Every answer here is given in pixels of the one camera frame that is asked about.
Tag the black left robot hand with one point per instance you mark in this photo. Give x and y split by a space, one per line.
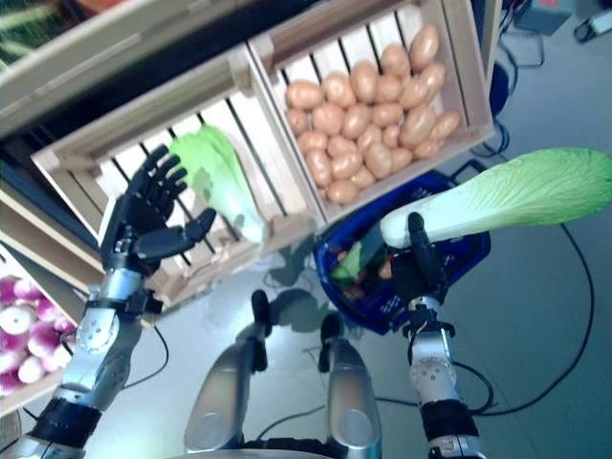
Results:
138 205

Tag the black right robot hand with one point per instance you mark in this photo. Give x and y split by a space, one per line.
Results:
421 277

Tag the blue plastic shopping basket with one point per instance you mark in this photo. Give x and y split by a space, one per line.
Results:
425 189

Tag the green white napa cabbage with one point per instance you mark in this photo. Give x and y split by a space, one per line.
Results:
502 191
225 181
351 265

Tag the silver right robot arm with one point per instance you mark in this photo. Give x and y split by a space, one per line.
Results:
432 368

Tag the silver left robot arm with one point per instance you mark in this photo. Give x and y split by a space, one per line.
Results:
95 344

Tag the wooden slatted cabbage crate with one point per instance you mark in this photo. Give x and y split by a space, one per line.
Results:
143 112

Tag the black right robot foot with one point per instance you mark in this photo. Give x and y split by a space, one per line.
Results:
331 330

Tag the black robot foot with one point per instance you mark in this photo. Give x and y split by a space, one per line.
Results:
331 330
260 306

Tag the silver right robot leg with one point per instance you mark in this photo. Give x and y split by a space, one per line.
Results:
351 397

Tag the silver robot leg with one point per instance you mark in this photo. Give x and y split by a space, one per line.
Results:
220 392
351 397

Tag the large tan potato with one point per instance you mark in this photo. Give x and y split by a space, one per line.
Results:
417 126

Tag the black left robot foot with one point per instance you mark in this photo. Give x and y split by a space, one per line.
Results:
260 306

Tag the silver left robot leg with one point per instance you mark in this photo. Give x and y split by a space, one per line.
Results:
220 392

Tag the black round object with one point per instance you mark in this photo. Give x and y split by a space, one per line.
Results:
498 88

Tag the green striped pumpkin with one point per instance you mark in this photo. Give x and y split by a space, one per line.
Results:
24 28

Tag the wooden potato crate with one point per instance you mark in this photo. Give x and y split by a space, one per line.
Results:
468 72

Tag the robot waist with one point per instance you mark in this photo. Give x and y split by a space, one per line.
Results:
277 449

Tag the grey box with orange label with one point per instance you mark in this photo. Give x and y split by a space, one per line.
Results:
550 16

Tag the white table leg with caster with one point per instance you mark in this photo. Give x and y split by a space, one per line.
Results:
597 24

